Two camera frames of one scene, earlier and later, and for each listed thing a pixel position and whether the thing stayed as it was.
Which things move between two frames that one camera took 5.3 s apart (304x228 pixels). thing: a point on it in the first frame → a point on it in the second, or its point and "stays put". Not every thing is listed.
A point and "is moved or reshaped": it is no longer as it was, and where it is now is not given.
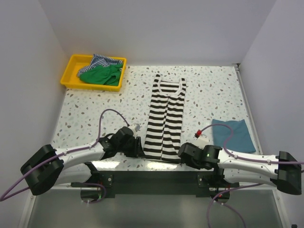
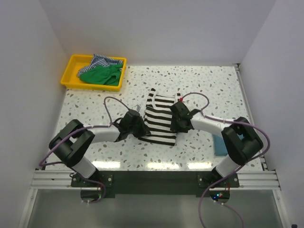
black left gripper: x=137 y=151 → x=144 y=129
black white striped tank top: x=163 y=134 is moved or reshaped
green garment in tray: x=104 y=75 stays put
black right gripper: x=190 y=164 → x=174 y=126
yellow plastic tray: x=73 y=63 stays put
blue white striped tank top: x=98 y=60 stays put
